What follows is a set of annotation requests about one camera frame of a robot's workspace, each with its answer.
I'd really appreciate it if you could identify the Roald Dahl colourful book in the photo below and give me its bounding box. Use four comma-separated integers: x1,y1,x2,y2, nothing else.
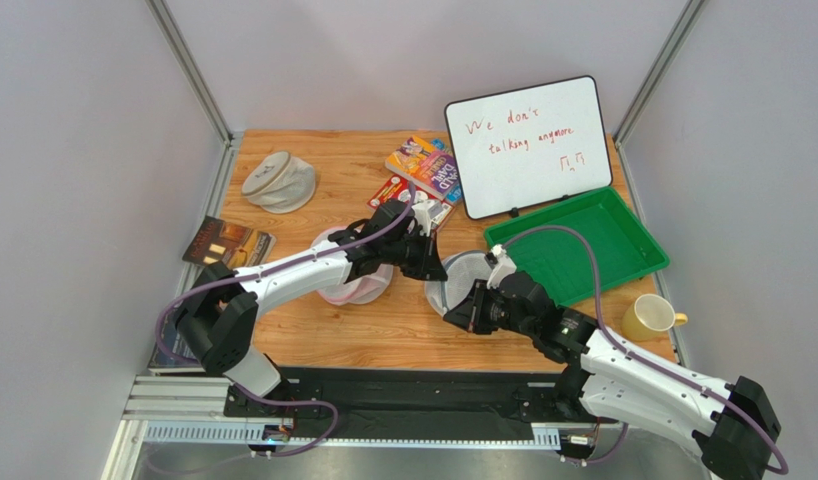
385,136,461,200

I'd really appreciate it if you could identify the Kate DiCamillo dark book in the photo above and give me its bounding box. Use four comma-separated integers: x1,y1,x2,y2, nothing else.
182,216,276,269

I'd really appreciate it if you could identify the dark blue hardcover book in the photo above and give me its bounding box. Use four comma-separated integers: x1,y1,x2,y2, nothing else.
147,319,203,374

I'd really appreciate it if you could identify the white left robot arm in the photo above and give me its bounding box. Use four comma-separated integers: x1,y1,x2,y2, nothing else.
171,199,447,397

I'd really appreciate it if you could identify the red comic paperback book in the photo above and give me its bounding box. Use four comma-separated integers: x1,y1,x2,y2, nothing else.
367,175,462,229

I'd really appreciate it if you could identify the green plastic tray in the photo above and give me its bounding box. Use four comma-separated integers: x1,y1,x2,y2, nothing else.
484,187,670,306

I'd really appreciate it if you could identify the aluminium frame rail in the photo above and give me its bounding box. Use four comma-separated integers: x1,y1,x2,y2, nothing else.
613,0,708,384
145,0,244,307

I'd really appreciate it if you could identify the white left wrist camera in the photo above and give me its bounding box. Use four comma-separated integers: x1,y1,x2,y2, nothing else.
412,199,444,236

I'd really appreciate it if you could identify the aluminium frame rail left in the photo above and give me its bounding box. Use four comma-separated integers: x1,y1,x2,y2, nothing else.
145,0,244,307

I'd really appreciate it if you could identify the yellow cup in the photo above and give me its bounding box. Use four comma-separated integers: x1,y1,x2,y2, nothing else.
621,294,689,342

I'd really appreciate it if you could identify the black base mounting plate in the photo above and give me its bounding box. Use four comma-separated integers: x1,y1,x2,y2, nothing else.
224,367,596,441

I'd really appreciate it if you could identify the pink-rimmed mesh laundry bag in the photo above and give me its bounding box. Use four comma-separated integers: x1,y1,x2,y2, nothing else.
316,264,394,306

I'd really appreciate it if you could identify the whiteboard with red writing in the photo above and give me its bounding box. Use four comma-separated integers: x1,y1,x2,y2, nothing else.
444,75,612,220

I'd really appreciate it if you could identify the beige mesh laundry bag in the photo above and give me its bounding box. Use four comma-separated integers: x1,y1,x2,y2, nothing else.
241,151,316,214

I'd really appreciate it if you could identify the aluminium frame rail right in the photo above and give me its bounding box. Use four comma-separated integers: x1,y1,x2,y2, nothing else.
613,0,708,384

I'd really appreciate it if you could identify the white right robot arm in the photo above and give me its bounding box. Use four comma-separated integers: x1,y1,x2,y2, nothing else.
444,272,787,479

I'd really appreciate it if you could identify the white mesh laundry bag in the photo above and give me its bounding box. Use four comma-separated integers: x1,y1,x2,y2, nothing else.
424,250,492,317

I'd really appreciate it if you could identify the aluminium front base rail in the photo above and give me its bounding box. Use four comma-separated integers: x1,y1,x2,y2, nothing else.
99,373,743,480

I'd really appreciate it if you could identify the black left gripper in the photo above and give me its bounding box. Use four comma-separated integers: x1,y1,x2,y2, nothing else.
381,226,448,280

